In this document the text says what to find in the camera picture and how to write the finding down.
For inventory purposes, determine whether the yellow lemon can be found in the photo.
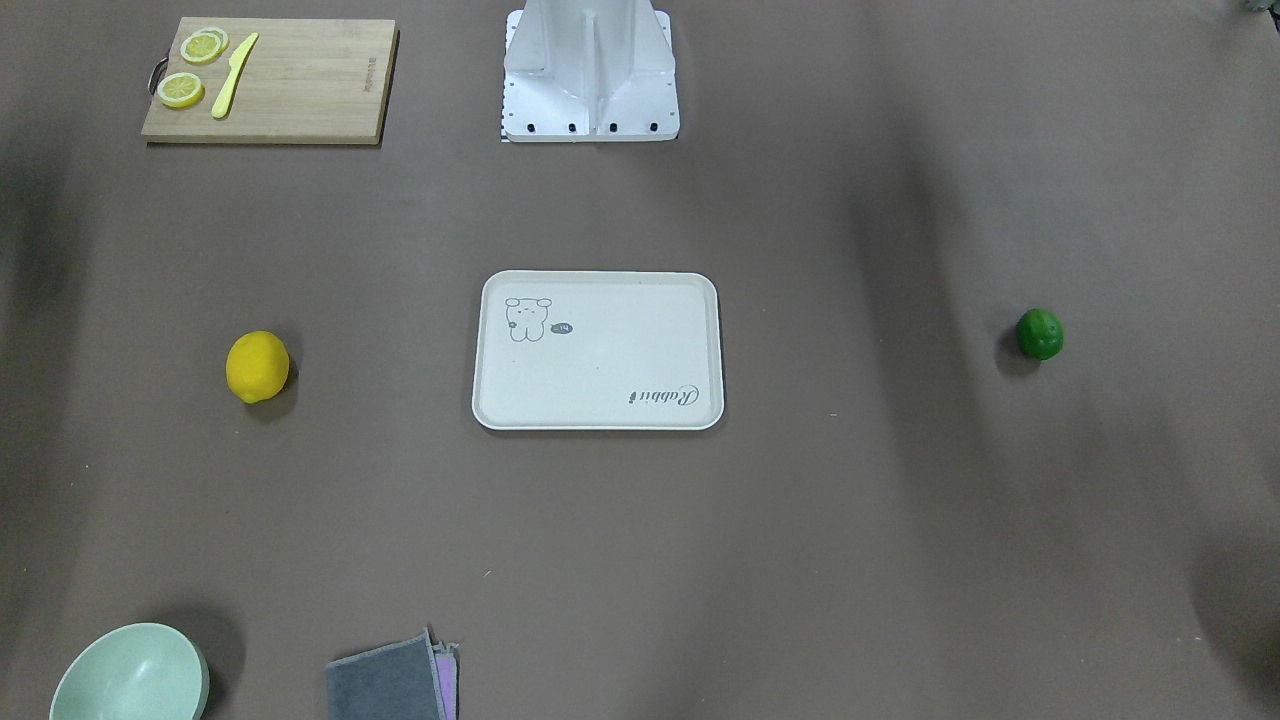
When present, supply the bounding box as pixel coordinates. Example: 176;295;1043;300
225;331;291;404

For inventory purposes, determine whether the green lime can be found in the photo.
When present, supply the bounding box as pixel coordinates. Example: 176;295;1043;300
1015;307;1065;361

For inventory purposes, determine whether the white rabbit print tray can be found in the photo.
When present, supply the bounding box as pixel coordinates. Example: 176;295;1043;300
471;270;724;430

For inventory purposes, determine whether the purple folded cloth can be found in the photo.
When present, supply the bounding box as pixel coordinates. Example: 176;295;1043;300
431;643;460;720

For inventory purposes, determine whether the grey folded cloth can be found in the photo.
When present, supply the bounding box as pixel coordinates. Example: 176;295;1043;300
325;630;444;719

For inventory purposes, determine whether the bamboo cutting board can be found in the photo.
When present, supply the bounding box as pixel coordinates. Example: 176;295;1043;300
141;17;399;146

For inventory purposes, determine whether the yellow plastic knife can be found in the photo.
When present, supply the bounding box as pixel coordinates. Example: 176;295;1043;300
211;32;260;120

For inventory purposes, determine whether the lemon slice lower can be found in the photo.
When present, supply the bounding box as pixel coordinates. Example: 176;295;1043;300
154;72;205;109

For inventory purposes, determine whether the lemon slice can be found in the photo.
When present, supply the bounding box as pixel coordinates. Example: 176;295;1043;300
154;72;205;109
180;27;229;65

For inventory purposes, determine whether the lemon slice upper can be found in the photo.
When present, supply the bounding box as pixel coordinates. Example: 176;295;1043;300
180;27;229;65

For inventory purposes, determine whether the mint green bowl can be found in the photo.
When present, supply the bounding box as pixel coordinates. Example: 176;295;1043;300
47;623;211;719

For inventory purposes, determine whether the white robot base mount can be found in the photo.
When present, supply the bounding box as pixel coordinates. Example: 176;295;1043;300
500;1;681;143

